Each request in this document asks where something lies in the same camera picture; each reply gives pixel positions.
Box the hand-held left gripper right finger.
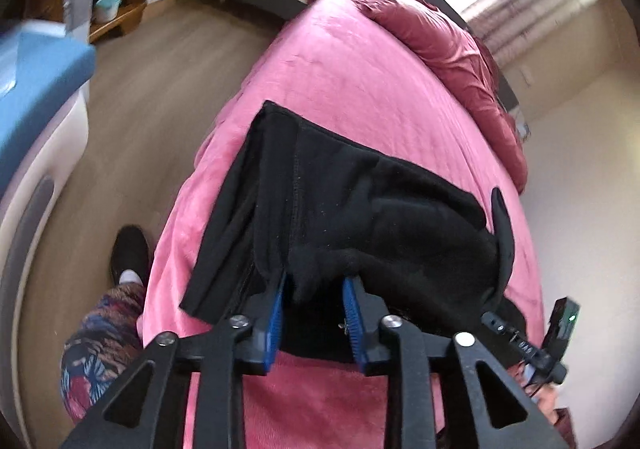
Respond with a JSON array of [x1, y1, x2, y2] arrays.
[[342, 276, 571, 449]]

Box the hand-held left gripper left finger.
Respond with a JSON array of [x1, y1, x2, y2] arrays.
[[60, 271, 292, 449]]

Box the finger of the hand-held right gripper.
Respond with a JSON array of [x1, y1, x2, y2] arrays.
[[490, 186, 517, 301]]

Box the black pants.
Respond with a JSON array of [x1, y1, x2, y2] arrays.
[[179, 100, 526, 365]]

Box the person's black shoe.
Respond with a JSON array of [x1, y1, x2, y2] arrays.
[[109, 225, 151, 288]]

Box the person's leg in floral trousers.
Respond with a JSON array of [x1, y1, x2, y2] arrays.
[[60, 279, 149, 426]]

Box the pink bed with blanket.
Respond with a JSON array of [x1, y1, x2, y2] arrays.
[[137, 0, 547, 449]]

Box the patterned curtain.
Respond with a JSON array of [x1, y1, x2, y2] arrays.
[[460, 0, 602, 71]]

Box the white grey furniture piece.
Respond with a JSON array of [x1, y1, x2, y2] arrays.
[[0, 79, 92, 435]]

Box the teal plastic container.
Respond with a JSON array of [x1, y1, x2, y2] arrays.
[[93, 0, 124, 23]]

